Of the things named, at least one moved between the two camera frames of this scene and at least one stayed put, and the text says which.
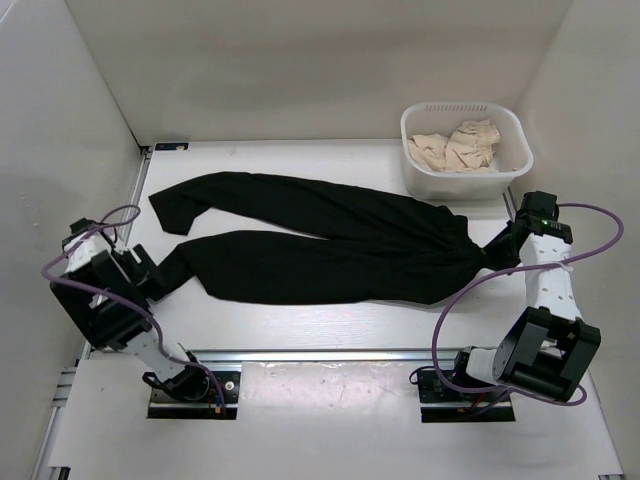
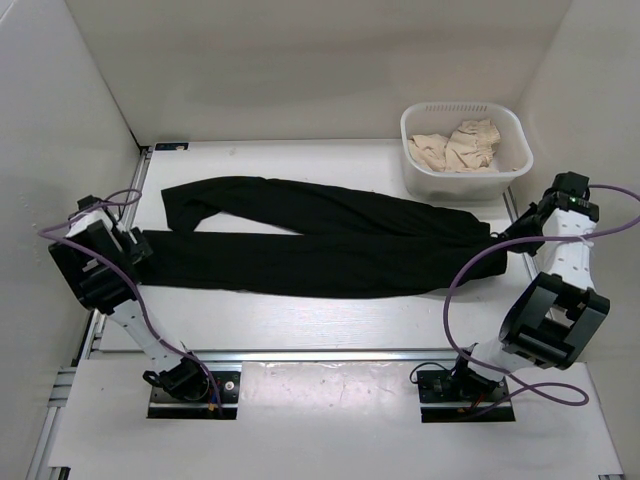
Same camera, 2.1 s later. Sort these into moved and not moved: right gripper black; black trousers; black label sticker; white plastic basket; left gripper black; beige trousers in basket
Moved: left gripper black; black trousers; right gripper black
Not moved: white plastic basket; black label sticker; beige trousers in basket
